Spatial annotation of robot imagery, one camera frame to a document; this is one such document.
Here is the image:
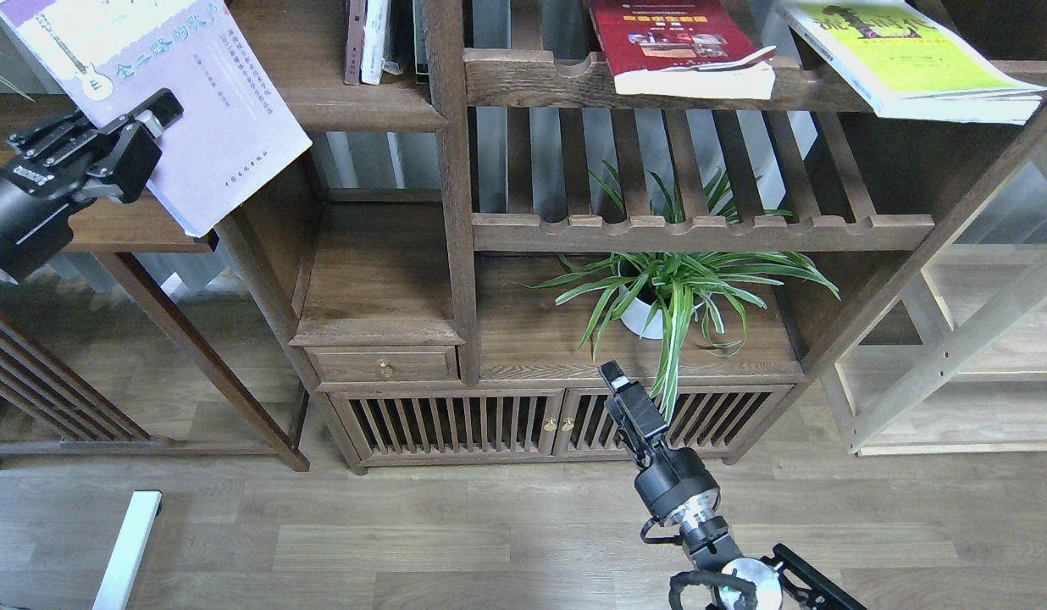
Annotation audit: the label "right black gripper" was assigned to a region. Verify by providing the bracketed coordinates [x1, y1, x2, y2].
[600, 361, 718, 525]

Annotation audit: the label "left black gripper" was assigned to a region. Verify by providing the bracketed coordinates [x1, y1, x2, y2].
[0, 88, 184, 280]

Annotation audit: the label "pale purple white book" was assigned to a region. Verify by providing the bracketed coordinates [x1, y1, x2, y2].
[0, 1, 311, 238]

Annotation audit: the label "yellow green book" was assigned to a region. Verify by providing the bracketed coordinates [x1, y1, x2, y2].
[776, 1, 1046, 125]

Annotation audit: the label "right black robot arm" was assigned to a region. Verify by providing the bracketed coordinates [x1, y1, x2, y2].
[600, 362, 864, 609]

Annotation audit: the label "light wooden shelf unit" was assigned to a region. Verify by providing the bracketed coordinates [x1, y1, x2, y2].
[820, 127, 1047, 458]

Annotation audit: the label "white plant pot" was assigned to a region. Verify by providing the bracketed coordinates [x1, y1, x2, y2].
[620, 286, 664, 340]

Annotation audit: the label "green spider plant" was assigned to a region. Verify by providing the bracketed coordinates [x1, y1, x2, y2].
[529, 161, 840, 437]

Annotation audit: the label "dark wooden side table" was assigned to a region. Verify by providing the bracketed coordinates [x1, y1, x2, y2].
[0, 94, 311, 472]

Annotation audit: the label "green plant leaves at left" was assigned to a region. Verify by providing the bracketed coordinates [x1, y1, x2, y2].
[0, 50, 35, 101]

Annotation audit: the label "dark wooden bookshelf cabinet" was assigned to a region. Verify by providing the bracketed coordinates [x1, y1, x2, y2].
[218, 1, 1047, 474]

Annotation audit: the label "brown upright book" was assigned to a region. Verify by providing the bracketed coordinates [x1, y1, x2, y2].
[344, 0, 366, 86]

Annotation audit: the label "white upright book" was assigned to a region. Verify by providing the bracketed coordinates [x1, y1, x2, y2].
[360, 0, 391, 86]

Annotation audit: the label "brass drawer knob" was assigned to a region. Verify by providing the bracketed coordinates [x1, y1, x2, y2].
[377, 359, 395, 379]

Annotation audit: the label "dark green upright book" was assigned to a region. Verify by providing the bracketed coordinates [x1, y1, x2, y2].
[413, 0, 430, 85]

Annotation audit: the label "dark wooden slatted rack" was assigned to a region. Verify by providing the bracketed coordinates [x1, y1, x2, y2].
[0, 310, 191, 466]

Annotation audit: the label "red book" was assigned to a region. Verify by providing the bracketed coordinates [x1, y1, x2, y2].
[589, 1, 775, 100]

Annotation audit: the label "white base bar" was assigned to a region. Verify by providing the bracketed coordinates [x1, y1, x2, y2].
[92, 490, 163, 609]

